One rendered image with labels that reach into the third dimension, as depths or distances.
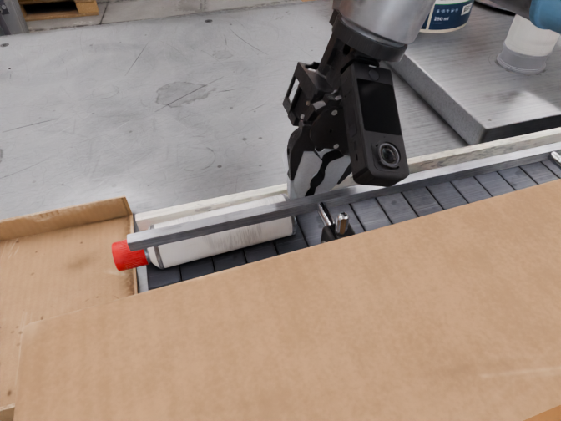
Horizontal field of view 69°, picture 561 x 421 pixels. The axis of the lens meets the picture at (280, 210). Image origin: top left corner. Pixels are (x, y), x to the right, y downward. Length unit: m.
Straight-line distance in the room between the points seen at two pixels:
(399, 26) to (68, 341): 0.33
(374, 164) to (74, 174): 0.52
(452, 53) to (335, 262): 0.81
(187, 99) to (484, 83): 0.57
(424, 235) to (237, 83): 0.74
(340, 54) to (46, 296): 0.44
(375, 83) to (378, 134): 0.05
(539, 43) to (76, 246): 0.85
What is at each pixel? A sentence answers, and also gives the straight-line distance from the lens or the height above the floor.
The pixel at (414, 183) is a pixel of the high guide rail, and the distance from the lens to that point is 0.48.
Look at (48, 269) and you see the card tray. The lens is 0.61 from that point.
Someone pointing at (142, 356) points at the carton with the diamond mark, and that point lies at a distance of 0.17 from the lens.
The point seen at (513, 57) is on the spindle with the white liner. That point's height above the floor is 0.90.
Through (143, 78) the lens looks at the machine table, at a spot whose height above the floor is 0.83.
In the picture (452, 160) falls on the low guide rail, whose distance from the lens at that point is 0.62.
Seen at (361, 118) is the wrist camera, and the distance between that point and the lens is 0.37.
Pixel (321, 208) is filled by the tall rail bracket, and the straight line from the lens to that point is 0.43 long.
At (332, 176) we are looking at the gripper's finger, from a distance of 0.47.
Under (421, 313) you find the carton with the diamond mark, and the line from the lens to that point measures 0.18.
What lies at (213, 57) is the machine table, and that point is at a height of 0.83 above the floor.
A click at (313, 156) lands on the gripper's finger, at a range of 0.44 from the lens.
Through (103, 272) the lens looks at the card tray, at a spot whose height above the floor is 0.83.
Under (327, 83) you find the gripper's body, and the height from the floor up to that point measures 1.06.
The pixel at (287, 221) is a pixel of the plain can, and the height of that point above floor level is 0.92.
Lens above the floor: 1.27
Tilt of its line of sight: 47 degrees down
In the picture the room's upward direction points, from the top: straight up
